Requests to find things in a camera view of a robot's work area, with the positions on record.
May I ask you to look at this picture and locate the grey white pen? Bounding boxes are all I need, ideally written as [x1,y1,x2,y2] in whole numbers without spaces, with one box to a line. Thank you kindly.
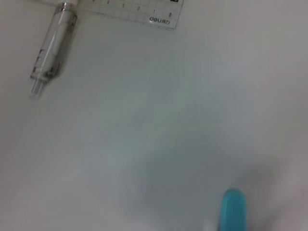
[29,1,79,100]

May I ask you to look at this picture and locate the transparent plastic ruler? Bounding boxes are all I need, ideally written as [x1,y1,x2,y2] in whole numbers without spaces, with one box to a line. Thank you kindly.
[77,0,185,31]

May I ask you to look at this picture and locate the blue scissors with sheath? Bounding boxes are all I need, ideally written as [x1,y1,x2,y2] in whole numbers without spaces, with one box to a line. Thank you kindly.
[217,188,248,231]

